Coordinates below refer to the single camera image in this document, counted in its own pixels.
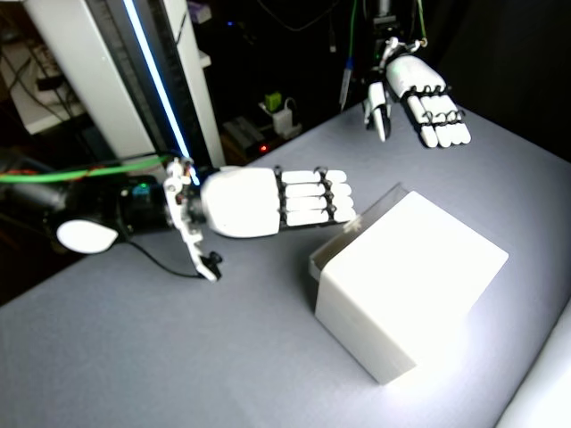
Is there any black device with red light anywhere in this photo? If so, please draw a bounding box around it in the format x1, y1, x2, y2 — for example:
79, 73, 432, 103
220, 115, 280, 167

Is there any white hanging connector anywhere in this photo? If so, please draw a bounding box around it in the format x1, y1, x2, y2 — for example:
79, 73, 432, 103
339, 57, 357, 111

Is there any white column with blue light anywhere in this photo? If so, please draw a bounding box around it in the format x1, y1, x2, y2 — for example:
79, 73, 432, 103
21, 0, 228, 188

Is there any green cable on arm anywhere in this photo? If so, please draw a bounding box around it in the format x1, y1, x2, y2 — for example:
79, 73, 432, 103
347, 0, 359, 62
0, 154, 173, 184

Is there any white box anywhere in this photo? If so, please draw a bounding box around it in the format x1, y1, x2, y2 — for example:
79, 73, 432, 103
314, 190, 510, 385

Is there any white shelf with cables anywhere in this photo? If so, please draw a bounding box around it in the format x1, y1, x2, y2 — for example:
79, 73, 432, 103
0, 37, 87, 135

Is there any clear plastic drawer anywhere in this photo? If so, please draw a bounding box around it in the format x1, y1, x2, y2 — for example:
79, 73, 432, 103
309, 181, 410, 282

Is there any purple box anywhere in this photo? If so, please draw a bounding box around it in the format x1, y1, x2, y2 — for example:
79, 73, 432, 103
186, 0, 213, 24

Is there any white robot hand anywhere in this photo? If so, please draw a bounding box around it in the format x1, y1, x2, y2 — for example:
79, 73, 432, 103
363, 53, 473, 149
199, 165, 358, 239

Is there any white power adapter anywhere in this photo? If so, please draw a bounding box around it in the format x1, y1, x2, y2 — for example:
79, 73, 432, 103
270, 97, 303, 137

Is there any grey table cloth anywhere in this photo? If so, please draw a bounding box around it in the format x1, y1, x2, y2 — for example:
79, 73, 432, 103
0, 98, 571, 428

